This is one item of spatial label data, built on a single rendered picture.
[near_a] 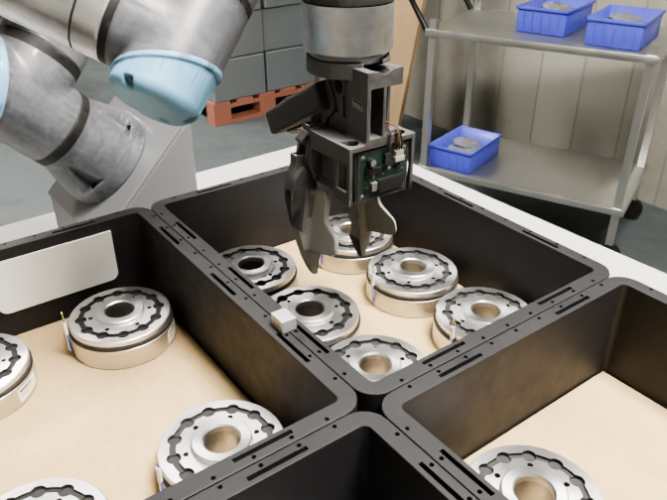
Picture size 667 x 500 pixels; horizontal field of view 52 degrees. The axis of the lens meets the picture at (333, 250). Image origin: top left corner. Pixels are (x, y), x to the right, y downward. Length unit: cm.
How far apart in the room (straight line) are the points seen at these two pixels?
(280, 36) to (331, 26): 342
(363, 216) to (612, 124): 257
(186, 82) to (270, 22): 340
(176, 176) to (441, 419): 60
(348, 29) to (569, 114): 279
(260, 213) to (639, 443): 49
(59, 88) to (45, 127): 5
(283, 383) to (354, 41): 28
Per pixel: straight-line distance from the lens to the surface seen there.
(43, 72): 97
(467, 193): 136
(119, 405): 67
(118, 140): 101
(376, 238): 84
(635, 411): 69
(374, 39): 56
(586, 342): 67
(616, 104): 317
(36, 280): 77
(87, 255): 77
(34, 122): 97
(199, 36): 54
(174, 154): 100
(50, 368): 73
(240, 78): 387
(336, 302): 71
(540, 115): 339
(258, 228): 86
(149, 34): 54
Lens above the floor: 126
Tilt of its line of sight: 30 degrees down
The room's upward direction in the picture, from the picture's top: straight up
